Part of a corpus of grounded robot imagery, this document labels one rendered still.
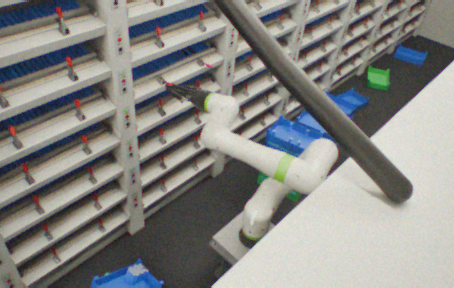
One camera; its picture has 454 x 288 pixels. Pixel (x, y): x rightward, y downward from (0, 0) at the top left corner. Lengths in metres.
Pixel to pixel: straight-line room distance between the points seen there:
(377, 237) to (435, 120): 0.22
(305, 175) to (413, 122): 1.04
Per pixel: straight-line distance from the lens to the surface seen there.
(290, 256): 0.34
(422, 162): 0.48
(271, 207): 1.88
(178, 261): 2.38
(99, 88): 1.90
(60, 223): 2.14
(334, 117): 0.40
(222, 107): 1.65
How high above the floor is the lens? 2.00
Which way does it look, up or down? 41 degrees down
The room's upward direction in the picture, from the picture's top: 6 degrees clockwise
